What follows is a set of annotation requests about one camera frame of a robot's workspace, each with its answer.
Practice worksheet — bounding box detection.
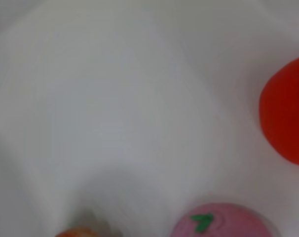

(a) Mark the pink toy peach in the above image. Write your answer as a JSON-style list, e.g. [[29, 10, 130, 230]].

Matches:
[[170, 202, 278, 237]]

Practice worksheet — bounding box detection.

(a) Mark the orange white striped toy bread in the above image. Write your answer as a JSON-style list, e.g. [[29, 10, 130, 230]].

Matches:
[[54, 227, 100, 237]]

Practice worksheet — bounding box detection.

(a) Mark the orange toy pear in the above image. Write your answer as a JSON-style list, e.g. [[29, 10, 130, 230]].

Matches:
[[259, 54, 299, 168]]

